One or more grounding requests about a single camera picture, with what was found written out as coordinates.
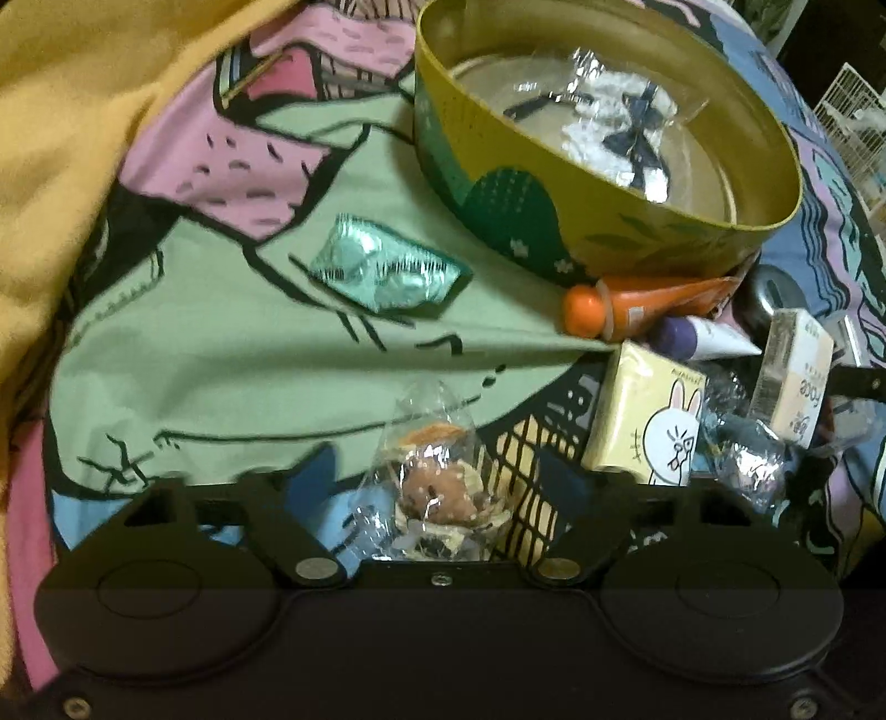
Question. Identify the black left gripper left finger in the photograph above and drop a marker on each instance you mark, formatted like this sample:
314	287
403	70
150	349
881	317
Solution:
274	509

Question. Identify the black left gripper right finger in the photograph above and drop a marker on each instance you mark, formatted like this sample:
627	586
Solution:
608	515

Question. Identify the yellow bunny tissue pack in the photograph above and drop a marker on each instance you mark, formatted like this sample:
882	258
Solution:
647	418

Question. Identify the clear crinkled plastic bag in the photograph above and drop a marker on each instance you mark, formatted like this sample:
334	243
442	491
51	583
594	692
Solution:
746	455

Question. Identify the clear bag of snacks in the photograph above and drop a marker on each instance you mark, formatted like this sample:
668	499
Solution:
424	497

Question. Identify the white tube purple cap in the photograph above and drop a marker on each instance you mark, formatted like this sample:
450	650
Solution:
695	339

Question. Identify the white peach Face tissue pack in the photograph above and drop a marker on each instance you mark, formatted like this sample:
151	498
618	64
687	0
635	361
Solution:
793	375

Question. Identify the grey round case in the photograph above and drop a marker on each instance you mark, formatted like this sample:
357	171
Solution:
765	290

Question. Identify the teal foil packet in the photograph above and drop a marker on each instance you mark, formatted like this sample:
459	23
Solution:
383	271

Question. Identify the orange tube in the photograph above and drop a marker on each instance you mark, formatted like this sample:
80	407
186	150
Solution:
618	308

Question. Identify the colourful patterned bedspread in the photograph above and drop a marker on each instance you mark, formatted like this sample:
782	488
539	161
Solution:
192	342

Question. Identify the round yellow green tin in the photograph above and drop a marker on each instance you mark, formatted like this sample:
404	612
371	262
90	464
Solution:
736	176

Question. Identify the clear bag with bow tie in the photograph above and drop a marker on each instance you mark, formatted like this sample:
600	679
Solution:
617	120

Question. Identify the yellow blanket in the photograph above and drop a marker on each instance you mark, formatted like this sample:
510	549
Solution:
79	81

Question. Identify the white wire rack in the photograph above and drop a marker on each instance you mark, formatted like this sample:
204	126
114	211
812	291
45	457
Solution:
852	114

